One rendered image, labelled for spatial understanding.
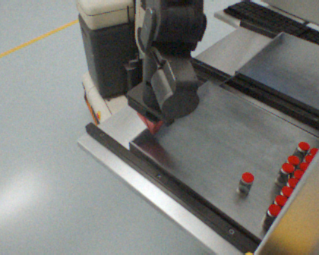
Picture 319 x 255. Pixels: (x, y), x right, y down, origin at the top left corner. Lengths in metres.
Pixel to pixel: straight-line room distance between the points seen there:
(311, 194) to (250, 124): 0.43
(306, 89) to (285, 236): 0.54
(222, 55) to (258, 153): 0.36
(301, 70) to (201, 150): 0.40
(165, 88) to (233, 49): 0.53
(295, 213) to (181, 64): 0.24
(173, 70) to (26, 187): 1.41
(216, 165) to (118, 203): 1.02
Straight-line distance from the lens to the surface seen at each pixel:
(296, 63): 0.93
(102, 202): 1.58
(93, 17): 1.38
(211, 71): 0.80
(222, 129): 0.67
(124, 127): 0.66
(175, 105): 0.43
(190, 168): 0.59
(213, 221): 0.52
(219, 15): 1.29
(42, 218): 1.61
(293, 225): 0.33
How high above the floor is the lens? 1.36
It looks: 46 degrees down
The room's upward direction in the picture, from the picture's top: straight up
